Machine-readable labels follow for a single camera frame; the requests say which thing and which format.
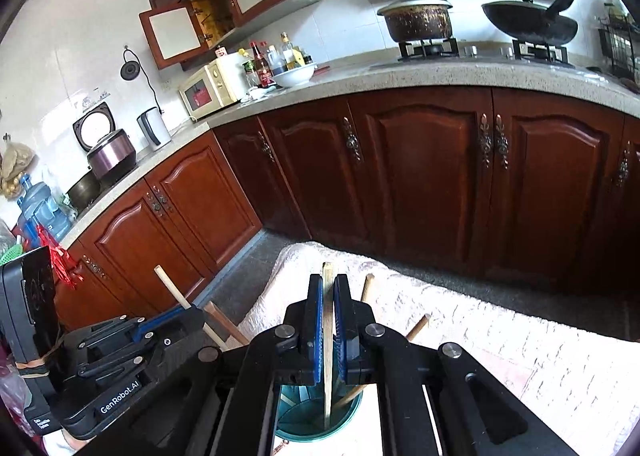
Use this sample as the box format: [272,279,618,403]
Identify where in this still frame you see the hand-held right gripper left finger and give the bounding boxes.
[145,274,325,456]

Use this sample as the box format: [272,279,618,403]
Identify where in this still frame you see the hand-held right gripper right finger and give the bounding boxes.
[334,274,581,456]

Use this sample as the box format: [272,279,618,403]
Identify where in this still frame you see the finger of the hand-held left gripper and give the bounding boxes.
[65,307,206,352]
[75,330,202,378]

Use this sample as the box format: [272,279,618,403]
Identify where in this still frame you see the white teal utensil holder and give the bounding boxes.
[272,376,363,449]

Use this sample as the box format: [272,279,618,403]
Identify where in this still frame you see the red ornament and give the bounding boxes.
[35,225,81,289]

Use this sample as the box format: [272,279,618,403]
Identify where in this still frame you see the black pan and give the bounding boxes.
[66,171,101,213]

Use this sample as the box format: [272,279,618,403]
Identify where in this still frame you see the green plastic basket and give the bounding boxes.
[0,243,25,267]

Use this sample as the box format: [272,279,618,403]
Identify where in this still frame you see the quilted beige table cloth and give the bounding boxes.
[240,242,640,456]

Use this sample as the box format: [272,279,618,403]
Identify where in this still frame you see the blue water jug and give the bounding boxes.
[17,175,72,241]

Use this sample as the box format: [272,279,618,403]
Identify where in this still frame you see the silver rice cooker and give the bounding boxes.
[72,102,138,181]

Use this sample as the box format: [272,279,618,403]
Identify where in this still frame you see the wooden base cabinets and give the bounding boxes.
[50,86,640,341]

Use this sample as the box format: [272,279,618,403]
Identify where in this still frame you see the white electric kettle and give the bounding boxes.
[136,106,172,151]

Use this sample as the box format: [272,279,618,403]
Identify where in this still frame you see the plastic bag of food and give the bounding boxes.
[0,133,36,199]

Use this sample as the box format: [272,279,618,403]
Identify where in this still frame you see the cream microwave oven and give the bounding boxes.
[178,54,251,123]

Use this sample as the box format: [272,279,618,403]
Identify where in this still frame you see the large white bowl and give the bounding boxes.
[272,62,317,89]

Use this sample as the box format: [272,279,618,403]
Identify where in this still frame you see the red-brown sauce bottle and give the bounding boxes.
[250,40,275,89]

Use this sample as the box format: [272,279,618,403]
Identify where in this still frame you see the yellow oil bottle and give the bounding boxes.
[279,32,296,70]

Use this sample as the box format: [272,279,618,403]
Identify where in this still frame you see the gas stove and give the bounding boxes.
[370,37,591,70]

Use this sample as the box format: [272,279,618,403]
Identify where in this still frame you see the metal pot with lid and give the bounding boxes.
[376,0,454,44]

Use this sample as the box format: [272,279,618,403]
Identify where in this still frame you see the black wok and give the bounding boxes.
[481,0,579,47]

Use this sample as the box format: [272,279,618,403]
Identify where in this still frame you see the black dish rack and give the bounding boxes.
[597,0,640,95]

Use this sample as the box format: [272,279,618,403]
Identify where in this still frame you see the black round wall hanger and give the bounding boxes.
[119,49,166,117]

